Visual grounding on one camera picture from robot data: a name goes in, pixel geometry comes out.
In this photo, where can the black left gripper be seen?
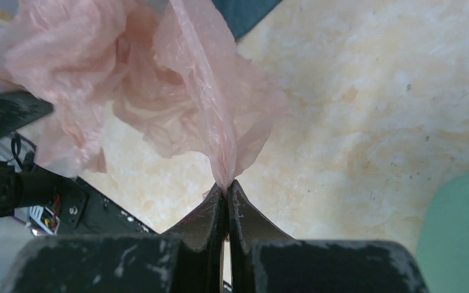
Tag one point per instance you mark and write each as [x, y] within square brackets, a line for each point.
[38, 187]

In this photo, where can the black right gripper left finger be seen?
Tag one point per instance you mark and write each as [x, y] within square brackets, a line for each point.
[185, 258]

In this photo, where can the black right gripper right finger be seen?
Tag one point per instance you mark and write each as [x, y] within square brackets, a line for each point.
[266, 259]

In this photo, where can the pink plastic trash bag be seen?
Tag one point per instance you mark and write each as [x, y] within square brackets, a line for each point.
[177, 78]

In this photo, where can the green plastic trash bin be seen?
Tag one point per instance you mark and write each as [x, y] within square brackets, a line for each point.
[442, 251]

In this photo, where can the dark teal shirt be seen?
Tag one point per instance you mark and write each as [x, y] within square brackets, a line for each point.
[242, 16]

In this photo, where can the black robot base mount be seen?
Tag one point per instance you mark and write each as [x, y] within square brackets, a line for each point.
[101, 215]

